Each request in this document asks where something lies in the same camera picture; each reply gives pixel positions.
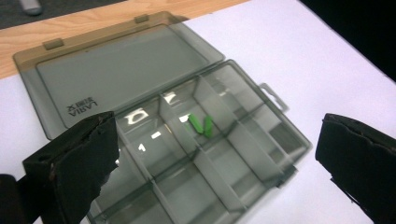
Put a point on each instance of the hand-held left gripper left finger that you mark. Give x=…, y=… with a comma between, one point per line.
x=74, y=165

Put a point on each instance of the grey transparent compartment box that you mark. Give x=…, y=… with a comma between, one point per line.
x=130, y=93

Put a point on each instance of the small green piece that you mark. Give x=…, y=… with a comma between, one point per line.
x=196, y=123
x=208, y=127

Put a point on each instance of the white table mat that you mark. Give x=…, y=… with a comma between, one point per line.
x=295, y=68

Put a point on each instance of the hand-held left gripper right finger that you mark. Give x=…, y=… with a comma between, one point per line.
x=361, y=158

